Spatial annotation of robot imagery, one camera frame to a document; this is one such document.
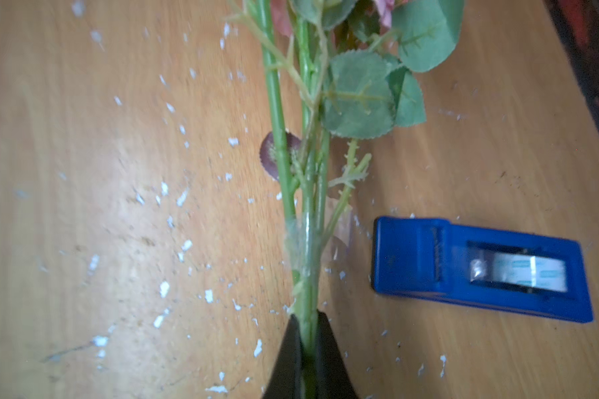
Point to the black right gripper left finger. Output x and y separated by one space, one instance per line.
286 377

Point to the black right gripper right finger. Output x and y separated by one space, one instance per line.
332 378

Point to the clear tape roll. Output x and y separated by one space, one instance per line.
520 270

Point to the pink artificial flower bouquet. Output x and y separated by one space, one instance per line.
337 73

